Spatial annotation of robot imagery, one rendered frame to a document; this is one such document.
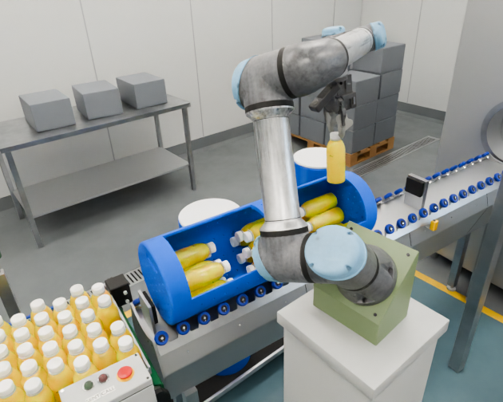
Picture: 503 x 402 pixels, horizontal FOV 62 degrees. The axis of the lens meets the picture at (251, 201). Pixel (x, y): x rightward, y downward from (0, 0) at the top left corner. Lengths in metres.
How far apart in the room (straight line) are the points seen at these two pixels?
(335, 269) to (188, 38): 4.27
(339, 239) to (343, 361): 0.32
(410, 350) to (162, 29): 4.18
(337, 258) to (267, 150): 0.29
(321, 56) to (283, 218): 0.36
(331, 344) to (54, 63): 3.80
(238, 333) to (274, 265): 0.61
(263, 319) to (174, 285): 0.43
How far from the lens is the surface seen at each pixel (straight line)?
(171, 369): 1.47
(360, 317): 1.10
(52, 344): 1.34
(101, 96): 3.78
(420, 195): 2.10
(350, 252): 0.89
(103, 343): 1.28
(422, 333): 1.19
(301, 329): 1.14
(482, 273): 2.26
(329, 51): 0.96
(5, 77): 4.34
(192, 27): 4.97
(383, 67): 4.78
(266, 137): 0.96
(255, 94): 0.97
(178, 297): 1.29
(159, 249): 1.31
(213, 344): 1.50
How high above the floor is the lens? 1.97
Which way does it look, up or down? 29 degrees down
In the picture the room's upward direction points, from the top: 2 degrees counter-clockwise
